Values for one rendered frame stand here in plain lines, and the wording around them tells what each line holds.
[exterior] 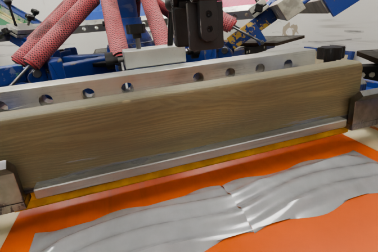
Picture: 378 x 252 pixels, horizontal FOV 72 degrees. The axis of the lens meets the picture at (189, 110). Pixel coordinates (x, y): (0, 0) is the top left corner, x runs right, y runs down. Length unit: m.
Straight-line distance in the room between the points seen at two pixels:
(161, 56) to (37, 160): 0.34
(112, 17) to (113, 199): 0.60
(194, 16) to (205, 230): 0.18
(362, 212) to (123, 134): 0.23
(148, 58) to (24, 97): 0.23
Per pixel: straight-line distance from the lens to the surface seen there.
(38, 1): 4.48
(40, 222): 0.31
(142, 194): 0.29
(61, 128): 0.26
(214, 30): 0.24
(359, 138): 0.42
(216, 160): 0.31
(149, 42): 1.05
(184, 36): 0.29
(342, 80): 0.37
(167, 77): 0.49
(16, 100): 0.51
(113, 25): 0.78
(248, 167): 0.32
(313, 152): 0.37
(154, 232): 0.24
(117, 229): 0.26
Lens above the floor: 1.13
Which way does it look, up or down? 19 degrees down
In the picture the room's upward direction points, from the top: 5 degrees counter-clockwise
